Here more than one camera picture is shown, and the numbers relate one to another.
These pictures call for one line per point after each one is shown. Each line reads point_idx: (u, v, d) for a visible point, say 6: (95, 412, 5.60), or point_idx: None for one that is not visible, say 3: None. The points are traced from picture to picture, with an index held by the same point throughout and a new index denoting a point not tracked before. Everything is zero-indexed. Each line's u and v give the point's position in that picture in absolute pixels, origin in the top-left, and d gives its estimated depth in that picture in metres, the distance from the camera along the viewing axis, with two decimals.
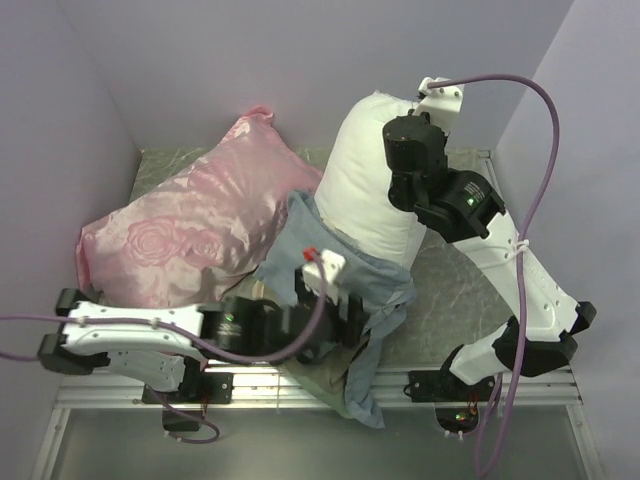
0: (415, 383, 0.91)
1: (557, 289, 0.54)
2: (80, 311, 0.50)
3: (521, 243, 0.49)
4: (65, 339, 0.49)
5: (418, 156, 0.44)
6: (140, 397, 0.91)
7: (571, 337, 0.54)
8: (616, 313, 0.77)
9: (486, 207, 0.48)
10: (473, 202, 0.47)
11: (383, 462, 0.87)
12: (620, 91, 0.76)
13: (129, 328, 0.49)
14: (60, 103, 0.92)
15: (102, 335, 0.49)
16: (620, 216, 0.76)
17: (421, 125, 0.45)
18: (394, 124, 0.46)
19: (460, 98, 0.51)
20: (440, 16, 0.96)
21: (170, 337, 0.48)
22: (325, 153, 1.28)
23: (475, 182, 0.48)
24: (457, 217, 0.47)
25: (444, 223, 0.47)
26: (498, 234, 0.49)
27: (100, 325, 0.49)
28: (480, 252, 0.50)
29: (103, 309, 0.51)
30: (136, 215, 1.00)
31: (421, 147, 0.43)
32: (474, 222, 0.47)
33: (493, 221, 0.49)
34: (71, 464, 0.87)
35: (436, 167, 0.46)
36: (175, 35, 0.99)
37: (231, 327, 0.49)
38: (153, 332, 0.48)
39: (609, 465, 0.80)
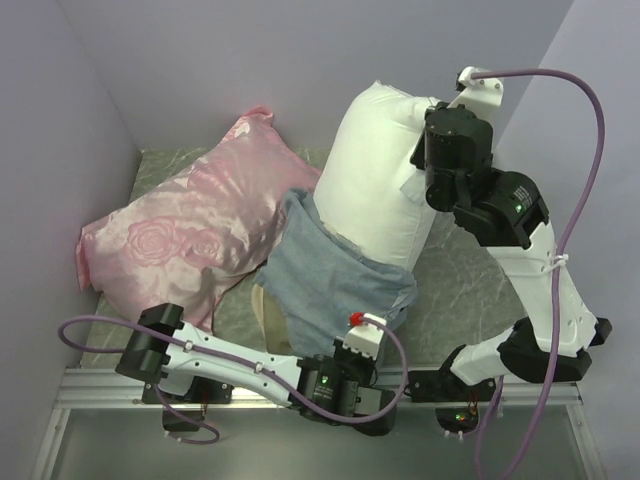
0: (415, 384, 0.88)
1: (581, 306, 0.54)
2: (183, 334, 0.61)
3: (559, 258, 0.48)
4: (166, 360, 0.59)
5: (464, 153, 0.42)
6: (140, 397, 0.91)
7: (586, 355, 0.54)
8: (619, 313, 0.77)
9: (530, 215, 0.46)
10: (521, 209, 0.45)
11: (383, 462, 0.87)
12: (619, 92, 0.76)
13: (229, 366, 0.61)
14: (60, 104, 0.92)
15: (202, 365, 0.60)
16: (621, 218, 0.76)
17: (467, 119, 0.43)
18: (439, 117, 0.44)
19: (501, 91, 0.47)
20: (440, 17, 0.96)
21: (268, 384, 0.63)
22: (326, 154, 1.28)
23: (523, 187, 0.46)
24: (501, 222, 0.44)
25: (487, 227, 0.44)
26: (540, 246, 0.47)
27: (203, 356, 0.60)
28: (516, 261, 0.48)
29: (206, 339, 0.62)
30: (137, 215, 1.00)
31: (470, 142, 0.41)
32: (518, 230, 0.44)
33: (536, 232, 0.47)
34: (70, 465, 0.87)
35: (482, 167, 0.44)
36: (174, 36, 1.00)
37: (323, 389, 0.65)
38: (253, 375, 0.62)
39: (610, 465, 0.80)
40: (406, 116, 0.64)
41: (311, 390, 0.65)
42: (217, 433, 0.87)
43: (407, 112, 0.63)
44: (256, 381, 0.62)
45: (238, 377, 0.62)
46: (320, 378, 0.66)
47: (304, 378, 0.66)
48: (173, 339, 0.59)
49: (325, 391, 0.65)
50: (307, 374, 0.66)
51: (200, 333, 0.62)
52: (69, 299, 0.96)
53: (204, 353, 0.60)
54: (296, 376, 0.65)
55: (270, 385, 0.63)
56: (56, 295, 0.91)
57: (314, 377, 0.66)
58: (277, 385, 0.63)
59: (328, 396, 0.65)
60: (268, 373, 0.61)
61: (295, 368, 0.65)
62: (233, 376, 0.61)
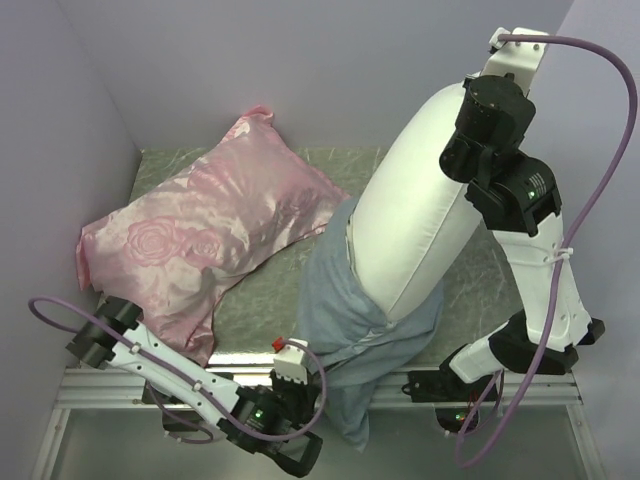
0: (415, 383, 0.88)
1: (578, 303, 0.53)
2: (137, 335, 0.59)
3: (564, 250, 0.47)
4: (110, 356, 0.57)
5: (496, 131, 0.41)
6: (140, 397, 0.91)
7: (575, 351, 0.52)
8: (620, 314, 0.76)
9: (542, 204, 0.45)
10: (534, 196, 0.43)
11: (383, 462, 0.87)
12: (615, 91, 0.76)
13: (172, 378, 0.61)
14: (60, 104, 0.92)
15: (144, 371, 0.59)
16: (620, 217, 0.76)
17: (512, 94, 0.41)
18: (482, 85, 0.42)
19: (536, 55, 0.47)
20: (439, 17, 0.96)
21: (202, 403, 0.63)
22: (326, 153, 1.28)
23: (541, 175, 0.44)
24: (512, 207, 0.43)
25: (495, 208, 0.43)
26: (545, 236, 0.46)
27: (148, 361, 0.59)
28: (518, 248, 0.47)
29: (154, 345, 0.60)
30: (137, 215, 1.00)
31: (509, 120, 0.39)
32: (528, 217, 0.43)
33: (545, 221, 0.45)
34: (71, 465, 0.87)
35: (511, 148, 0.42)
36: (174, 36, 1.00)
37: (255, 422, 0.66)
38: (190, 392, 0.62)
39: (611, 465, 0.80)
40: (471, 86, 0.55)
41: (243, 417, 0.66)
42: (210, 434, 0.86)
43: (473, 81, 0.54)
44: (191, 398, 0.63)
45: (176, 390, 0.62)
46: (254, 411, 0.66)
47: (239, 406, 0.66)
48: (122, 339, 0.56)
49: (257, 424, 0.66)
50: (243, 404, 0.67)
51: (150, 337, 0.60)
52: (69, 299, 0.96)
53: (150, 360, 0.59)
54: (232, 403, 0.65)
55: (203, 405, 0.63)
56: (56, 296, 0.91)
57: (249, 409, 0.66)
58: (210, 407, 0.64)
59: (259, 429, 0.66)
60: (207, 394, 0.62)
61: (233, 394, 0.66)
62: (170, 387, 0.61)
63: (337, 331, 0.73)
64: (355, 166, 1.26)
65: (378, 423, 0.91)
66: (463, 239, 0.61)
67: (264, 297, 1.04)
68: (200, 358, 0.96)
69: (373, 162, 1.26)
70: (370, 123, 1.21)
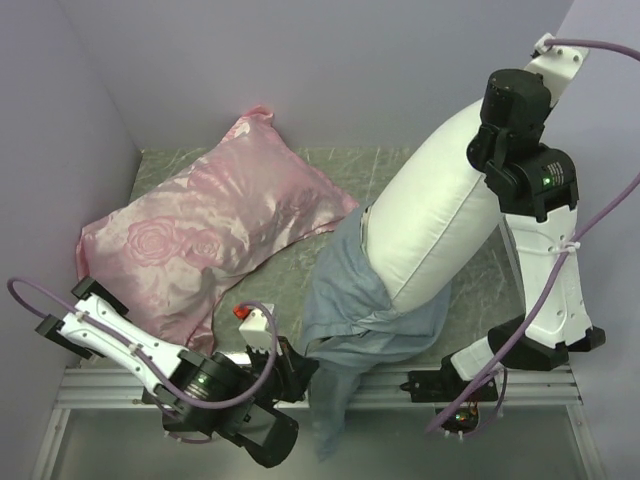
0: (415, 383, 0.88)
1: (579, 303, 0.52)
2: (87, 303, 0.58)
3: (572, 244, 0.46)
4: (61, 326, 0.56)
5: (513, 115, 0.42)
6: (140, 397, 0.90)
7: (566, 351, 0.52)
8: (620, 315, 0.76)
9: (557, 194, 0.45)
10: (549, 183, 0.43)
11: (384, 462, 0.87)
12: (619, 92, 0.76)
13: (112, 342, 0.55)
14: (60, 105, 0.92)
15: (89, 338, 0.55)
16: (621, 217, 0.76)
17: (532, 80, 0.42)
18: (506, 71, 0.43)
19: (579, 63, 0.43)
20: (439, 18, 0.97)
21: (140, 370, 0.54)
22: (326, 154, 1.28)
23: (560, 165, 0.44)
24: (524, 191, 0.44)
25: (508, 190, 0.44)
26: (553, 225, 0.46)
27: (89, 324, 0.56)
28: (524, 232, 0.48)
29: (103, 313, 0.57)
30: (136, 215, 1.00)
31: (520, 103, 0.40)
32: (539, 200, 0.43)
33: (557, 210, 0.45)
34: (70, 465, 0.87)
35: (529, 134, 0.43)
36: (174, 37, 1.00)
37: (200, 389, 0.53)
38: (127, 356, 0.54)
39: (610, 465, 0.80)
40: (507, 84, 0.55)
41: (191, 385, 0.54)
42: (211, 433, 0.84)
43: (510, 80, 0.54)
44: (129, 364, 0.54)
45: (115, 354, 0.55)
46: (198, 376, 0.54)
47: (184, 373, 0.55)
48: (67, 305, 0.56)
49: (204, 393, 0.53)
50: (188, 372, 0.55)
51: (101, 305, 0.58)
52: (69, 299, 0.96)
53: (94, 324, 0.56)
54: (173, 370, 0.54)
55: (141, 371, 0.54)
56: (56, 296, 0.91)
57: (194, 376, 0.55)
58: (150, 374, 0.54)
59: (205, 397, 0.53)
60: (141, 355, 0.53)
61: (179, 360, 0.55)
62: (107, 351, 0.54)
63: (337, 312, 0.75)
64: (355, 166, 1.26)
65: (378, 423, 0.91)
66: (482, 235, 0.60)
67: (264, 297, 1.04)
68: None
69: (373, 162, 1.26)
70: (371, 123, 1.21)
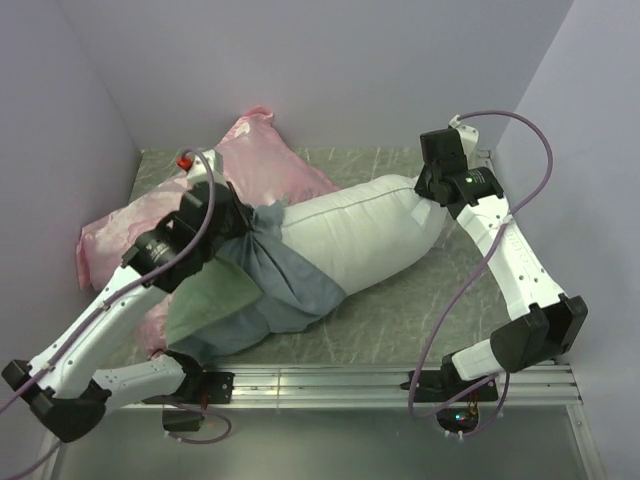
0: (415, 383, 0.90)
1: (540, 270, 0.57)
2: (37, 364, 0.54)
3: (506, 217, 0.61)
4: (51, 389, 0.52)
5: (438, 144, 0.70)
6: None
7: (540, 312, 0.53)
8: (620, 314, 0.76)
9: (483, 189, 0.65)
10: (471, 181, 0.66)
11: (383, 463, 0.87)
12: (622, 94, 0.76)
13: (89, 331, 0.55)
14: (61, 105, 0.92)
15: (76, 357, 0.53)
16: (620, 218, 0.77)
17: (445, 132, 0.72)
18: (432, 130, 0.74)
19: (475, 132, 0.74)
20: (441, 17, 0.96)
21: (126, 300, 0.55)
22: (326, 153, 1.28)
23: (481, 174, 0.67)
24: (454, 190, 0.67)
25: (444, 192, 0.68)
26: (486, 207, 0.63)
27: (67, 351, 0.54)
28: (472, 222, 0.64)
29: (55, 347, 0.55)
30: (137, 215, 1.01)
31: (434, 136, 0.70)
32: (467, 189, 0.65)
33: (487, 199, 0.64)
34: (69, 466, 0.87)
35: (452, 161, 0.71)
36: (174, 38, 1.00)
37: (159, 248, 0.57)
38: (107, 316, 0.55)
39: (613, 466, 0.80)
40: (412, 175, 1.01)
41: (150, 255, 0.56)
42: (228, 422, 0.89)
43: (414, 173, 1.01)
44: (115, 314, 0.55)
45: (104, 325, 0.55)
46: (148, 247, 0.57)
47: (143, 261, 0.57)
48: (33, 377, 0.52)
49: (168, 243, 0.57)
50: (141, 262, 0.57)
51: (47, 351, 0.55)
52: (70, 299, 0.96)
53: (64, 351, 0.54)
54: (137, 270, 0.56)
55: (129, 301, 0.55)
56: (57, 295, 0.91)
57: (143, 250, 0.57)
58: (132, 291, 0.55)
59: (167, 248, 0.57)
60: (113, 297, 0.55)
61: (124, 270, 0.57)
62: (96, 337, 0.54)
63: None
64: (355, 166, 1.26)
65: (378, 423, 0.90)
66: (367, 232, 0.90)
67: None
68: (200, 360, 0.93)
69: (373, 162, 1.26)
70: (371, 123, 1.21)
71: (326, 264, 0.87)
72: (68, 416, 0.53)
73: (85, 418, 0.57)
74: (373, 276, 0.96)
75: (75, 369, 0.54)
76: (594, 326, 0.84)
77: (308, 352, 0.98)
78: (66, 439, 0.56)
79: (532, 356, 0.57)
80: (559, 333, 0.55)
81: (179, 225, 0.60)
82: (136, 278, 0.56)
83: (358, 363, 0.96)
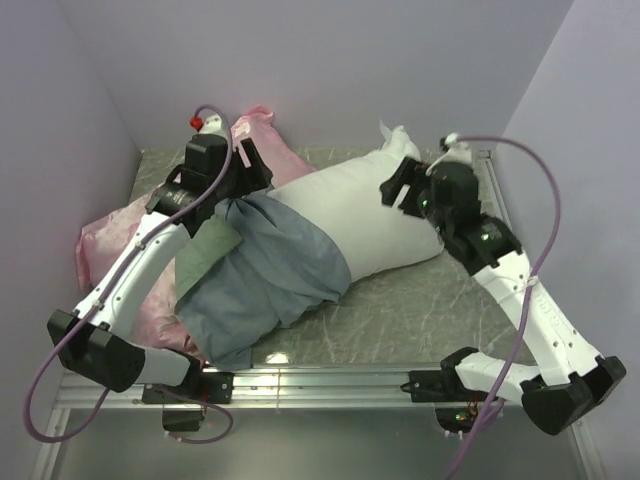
0: (415, 383, 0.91)
1: (572, 332, 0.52)
2: (82, 308, 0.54)
3: (532, 278, 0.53)
4: (106, 324, 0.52)
5: (457, 196, 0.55)
6: (140, 397, 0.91)
7: (581, 384, 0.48)
8: (621, 314, 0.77)
9: (501, 244, 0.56)
10: (487, 237, 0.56)
11: (383, 463, 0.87)
12: (623, 94, 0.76)
13: (132, 267, 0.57)
14: (60, 104, 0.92)
15: (124, 291, 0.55)
16: (622, 218, 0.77)
17: (461, 171, 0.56)
18: (442, 166, 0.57)
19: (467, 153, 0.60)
20: (442, 17, 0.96)
21: (160, 238, 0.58)
22: (325, 153, 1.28)
23: (493, 225, 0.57)
24: (471, 250, 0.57)
25: (459, 252, 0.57)
26: (506, 267, 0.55)
27: (113, 289, 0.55)
28: (493, 283, 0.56)
29: (98, 289, 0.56)
30: (137, 216, 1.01)
31: (458, 188, 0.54)
32: (485, 248, 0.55)
33: (505, 257, 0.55)
34: (68, 467, 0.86)
35: (467, 208, 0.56)
36: (173, 36, 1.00)
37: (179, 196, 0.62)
38: (144, 253, 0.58)
39: (614, 466, 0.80)
40: None
41: (172, 200, 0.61)
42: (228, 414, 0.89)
43: None
44: (151, 250, 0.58)
45: (144, 262, 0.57)
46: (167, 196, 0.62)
47: (166, 207, 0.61)
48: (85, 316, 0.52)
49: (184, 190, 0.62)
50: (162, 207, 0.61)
51: (91, 295, 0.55)
52: (69, 299, 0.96)
53: (109, 289, 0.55)
54: (162, 213, 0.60)
55: (163, 239, 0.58)
56: (56, 296, 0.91)
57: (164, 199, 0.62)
58: (164, 230, 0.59)
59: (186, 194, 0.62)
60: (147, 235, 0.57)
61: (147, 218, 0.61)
62: (140, 271, 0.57)
63: None
64: None
65: (377, 423, 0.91)
66: (347, 189, 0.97)
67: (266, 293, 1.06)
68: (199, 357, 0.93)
69: None
70: (372, 123, 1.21)
71: (311, 215, 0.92)
72: (124, 352, 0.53)
73: (128, 365, 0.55)
74: (371, 253, 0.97)
75: (125, 304, 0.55)
76: (594, 326, 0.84)
77: (308, 352, 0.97)
78: (115, 385, 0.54)
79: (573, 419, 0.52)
80: (596, 396, 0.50)
81: (191, 174, 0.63)
82: (164, 219, 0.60)
83: (358, 363, 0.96)
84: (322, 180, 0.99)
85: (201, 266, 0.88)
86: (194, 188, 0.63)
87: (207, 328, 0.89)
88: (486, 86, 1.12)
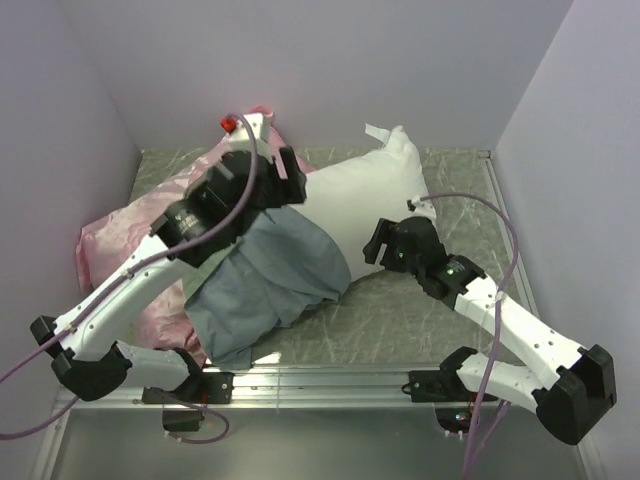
0: (415, 383, 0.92)
1: (550, 332, 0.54)
2: (61, 322, 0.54)
3: (498, 293, 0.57)
4: (71, 352, 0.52)
5: (419, 241, 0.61)
6: (140, 397, 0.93)
7: (570, 375, 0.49)
8: (621, 314, 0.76)
9: (468, 274, 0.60)
10: (453, 271, 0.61)
11: (383, 463, 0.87)
12: (623, 93, 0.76)
13: (113, 295, 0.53)
14: (60, 104, 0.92)
15: (97, 322, 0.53)
16: (623, 218, 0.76)
17: (419, 223, 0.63)
18: (404, 221, 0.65)
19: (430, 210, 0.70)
20: (442, 16, 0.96)
21: (150, 271, 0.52)
22: (326, 153, 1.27)
23: (459, 261, 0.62)
24: (445, 286, 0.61)
25: (435, 291, 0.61)
26: (476, 291, 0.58)
27: (87, 317, 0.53)
28: (469, 309, 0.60)
29: (79, 307, 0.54)
30: (137, 216, 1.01)
31: (417, 235, 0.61)
32: (452, 280, 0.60)
33: (473, 282, 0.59)
34: (69, 467, 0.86)
35: (433, 251, 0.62)
36: (173, 36, 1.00)
37: (191, 223, 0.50)
38: (128, 285, 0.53)
39: (614, 466, 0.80)
40: (411, 174, 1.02)
41: (178, 228, 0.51)
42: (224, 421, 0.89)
43: (412, 172, 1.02)
44: (137, 283, 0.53)
45: (124, 296, 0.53)
46: (177, 217, 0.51)
47: (172, 234, 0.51)
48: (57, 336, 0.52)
49: (198, 218, 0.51)
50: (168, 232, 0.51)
51: (72, 309, 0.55)
52: (69, 299, 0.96)
53: (85, 314, 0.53)
54: (165, 242, 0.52)
55: (154, 272, 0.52)
56: (56, 296, 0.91)
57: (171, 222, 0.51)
58: (157, 262, 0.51)
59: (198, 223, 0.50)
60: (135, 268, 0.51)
61: (149, 241, 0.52)
62: (117, 303, 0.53)
63: None
64: None
65: (377, 424, 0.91)
66: (346, 187, 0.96)
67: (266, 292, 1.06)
68: (200, 357, 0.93)
69: None
70: (372, 122, 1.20)
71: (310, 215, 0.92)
72: (87, 375, 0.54)
73: (97, 381, 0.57)
74: None
75: (96, 334, 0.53)
76: (595, 326, 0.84)
77: (308, 352, 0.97)
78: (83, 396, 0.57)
79: (592, 417, 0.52)
80: (597, 385, 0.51)
81: (211, 197, 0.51)
82: (162, 249, 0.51)
83: (358, 363, 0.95)
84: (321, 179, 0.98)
85: (204, 268, 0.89)
86: (209, 217, 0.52)
87: (212, 326, 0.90)
88: (486, 85, 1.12)
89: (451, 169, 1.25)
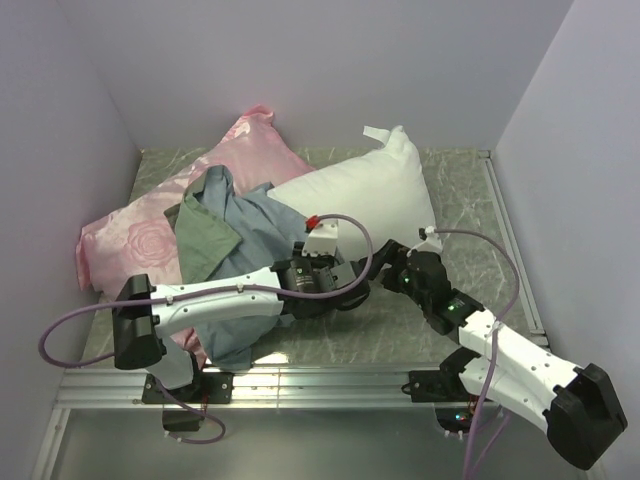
0: (415, 383, 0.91)
1: (547, 354, 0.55)
2: (159, 290, 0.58)
3: (496, 323, 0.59)
4: (156, 321, 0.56)
5: (427, 277, 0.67)
6: (140, 397, 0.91)
7: (566, 393, 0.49)
8: (620, 315, 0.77)
9: (468, 309, 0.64)
10: (455, 307, 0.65)
11: (383, 463, 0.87)
12: (623, 93, 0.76)
13: (214, 297, 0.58)
14: (60, 104, 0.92)
15: (192, 308, 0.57)
16: (622, 219, 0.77)
17: (428, 260, 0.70)
18: (415, 258, 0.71)
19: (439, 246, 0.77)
20: (442, 16, 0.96)
21: (256, 296, 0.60)
22: (326, 153, 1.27)
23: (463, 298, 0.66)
24: (449, 323, 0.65)
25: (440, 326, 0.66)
26: (476, 322, 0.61)
27: (187, 299, 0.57)
28: (471, 341, 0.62)
29: (182, 288, 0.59)
30: (136, 216, 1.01)
31: (427, 274, 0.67)
32: (454, 314, 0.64)
33: (472, 315, 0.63)
34: (70, 467, 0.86)
35: (440, 287, 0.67)
36: (173, 36, 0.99)
37: (303, 278, 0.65)
38: (235, 296, 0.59)
39: (613, 466, 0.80)
40: (411, 174, 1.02)
41: (293, 279, 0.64)
42: (220, 426, 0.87)
43: (412, 172, 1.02)
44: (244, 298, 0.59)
45: (225, 302, 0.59)
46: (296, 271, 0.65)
47: (283, 278, 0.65)
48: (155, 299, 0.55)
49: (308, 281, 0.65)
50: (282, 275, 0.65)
51: (174, 285, 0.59)
52: (69, 299, 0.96)
53: (187, 296, 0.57)
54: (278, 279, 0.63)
55: (259, 298, 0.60)
56: (56, 296, 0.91)
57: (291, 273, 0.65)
58: (265, 293, 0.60)
59: (311, 282, 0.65)
60: (251, 286, 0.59)
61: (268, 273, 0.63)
62: (215, 303, 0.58)
63: (213, 183, 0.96)
64: None
65: (377, 424, 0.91)
66: (346, 187, 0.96)
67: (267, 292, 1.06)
68: (200, 356, 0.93)
69: None
70: (372, 122, 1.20)
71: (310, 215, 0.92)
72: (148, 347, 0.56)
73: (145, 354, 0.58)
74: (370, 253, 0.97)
75: (185, 316, 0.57)
76: (594, 327, 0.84)
77: (308, 352, 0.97)
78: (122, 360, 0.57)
79: (597, 446, 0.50)
80: (601, 403, 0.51)
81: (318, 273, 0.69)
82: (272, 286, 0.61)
83: (358, 363, 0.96)
84: (321, 180, 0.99)
85: (204, 268, 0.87)
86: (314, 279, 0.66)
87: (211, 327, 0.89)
88: (486, 85, 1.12)
89: (451, 168, 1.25)
